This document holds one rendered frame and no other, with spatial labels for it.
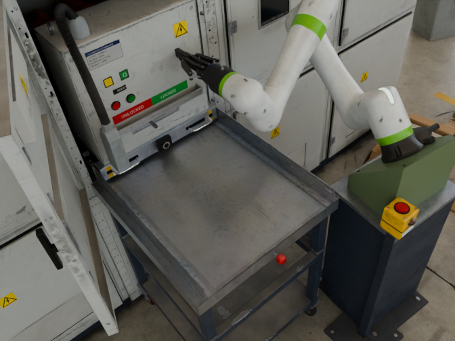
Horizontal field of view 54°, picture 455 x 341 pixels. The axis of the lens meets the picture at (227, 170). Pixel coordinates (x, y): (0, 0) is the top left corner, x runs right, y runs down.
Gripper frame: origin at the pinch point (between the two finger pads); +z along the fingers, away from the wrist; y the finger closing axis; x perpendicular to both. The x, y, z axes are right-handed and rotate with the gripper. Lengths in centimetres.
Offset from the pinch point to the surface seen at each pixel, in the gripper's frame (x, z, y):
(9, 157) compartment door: 31, -51, -68
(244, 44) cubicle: -11.2, 5.1, 32.5
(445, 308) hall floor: -123, -97, 62
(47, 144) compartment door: 1, -13, -56
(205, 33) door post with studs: -0.6, 7.4, 15.8
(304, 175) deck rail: -35, -47, 14
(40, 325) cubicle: -93, 6, -88
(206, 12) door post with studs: 7.4, 7.0, 16.9
